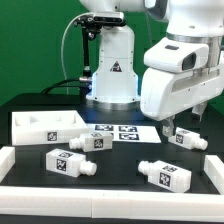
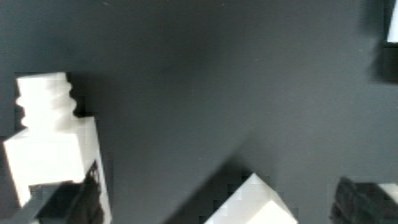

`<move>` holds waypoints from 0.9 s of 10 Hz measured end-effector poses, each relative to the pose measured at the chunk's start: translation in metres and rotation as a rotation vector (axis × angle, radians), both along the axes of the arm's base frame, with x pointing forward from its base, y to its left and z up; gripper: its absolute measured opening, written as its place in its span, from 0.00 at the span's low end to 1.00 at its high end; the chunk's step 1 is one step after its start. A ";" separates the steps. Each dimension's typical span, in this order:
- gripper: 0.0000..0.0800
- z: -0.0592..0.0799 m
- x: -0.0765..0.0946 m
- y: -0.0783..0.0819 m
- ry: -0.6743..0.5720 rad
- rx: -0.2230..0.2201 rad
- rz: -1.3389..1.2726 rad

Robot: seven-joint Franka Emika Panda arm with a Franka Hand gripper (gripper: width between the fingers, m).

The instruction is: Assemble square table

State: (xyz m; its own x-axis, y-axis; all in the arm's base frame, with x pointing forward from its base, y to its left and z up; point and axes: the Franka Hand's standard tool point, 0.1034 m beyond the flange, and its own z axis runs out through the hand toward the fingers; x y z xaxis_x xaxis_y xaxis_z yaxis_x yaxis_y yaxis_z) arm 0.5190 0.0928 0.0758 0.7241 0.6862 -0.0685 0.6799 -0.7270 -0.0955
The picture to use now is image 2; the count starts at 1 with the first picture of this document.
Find white table leg far right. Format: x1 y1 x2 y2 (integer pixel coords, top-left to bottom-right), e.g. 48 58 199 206
204 174 298 224

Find white table leg with tag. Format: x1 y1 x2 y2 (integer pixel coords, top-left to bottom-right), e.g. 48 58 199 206
2 71 113 224

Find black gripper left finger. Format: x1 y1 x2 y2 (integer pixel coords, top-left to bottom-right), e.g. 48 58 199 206
0 160 106 224

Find white marker sheet with tags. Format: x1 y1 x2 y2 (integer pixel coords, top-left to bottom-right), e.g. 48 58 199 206
385 0 398 43

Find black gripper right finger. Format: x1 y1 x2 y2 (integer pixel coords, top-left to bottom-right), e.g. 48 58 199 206
330 177 398 224

